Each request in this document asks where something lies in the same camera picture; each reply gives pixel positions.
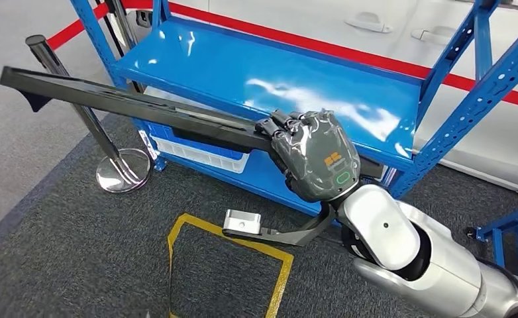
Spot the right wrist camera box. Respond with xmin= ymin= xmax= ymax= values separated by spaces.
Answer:
xmin=222 ymin=209 xmax=262 ymax=237

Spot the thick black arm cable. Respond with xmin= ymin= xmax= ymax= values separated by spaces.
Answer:
xmin=478 ymin=258 xmax=518 ymax=318

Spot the black right camera bracket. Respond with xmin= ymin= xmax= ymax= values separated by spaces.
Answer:
xmin=222 ymin=202 xmax=337 ymax=248

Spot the white car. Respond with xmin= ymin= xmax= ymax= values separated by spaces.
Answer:
xmin=125 ymin=0 xmax=518 ymax=196

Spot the long black plastic part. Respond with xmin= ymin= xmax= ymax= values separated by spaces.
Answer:
xmin=0 ymin=66 xmax=385 ymax=180

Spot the long red barrier belt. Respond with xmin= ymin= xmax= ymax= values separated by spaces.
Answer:
xmin=123 ymin=0 xmax=518 ymax=111

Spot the thin black pole stand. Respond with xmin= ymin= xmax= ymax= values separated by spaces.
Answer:
xmin=93 ymin=0 xmax=126 ymax=58

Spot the white car door handle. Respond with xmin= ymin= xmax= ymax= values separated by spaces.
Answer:
xmin=344 ymin=11 xmax=393 ymax=34
xmin=410 ymin=25 xmax=455 ymax=46

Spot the short red barrier belt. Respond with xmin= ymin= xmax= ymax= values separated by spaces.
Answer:
xmin=46 ymin=2 xmax=111 ymax=51

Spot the blue metal shelf rack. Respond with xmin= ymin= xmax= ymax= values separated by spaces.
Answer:
xmin=69 ymin=0 xmax=518 ymax=218
xmin=466 ymin=199 xmax=518 ymax=282

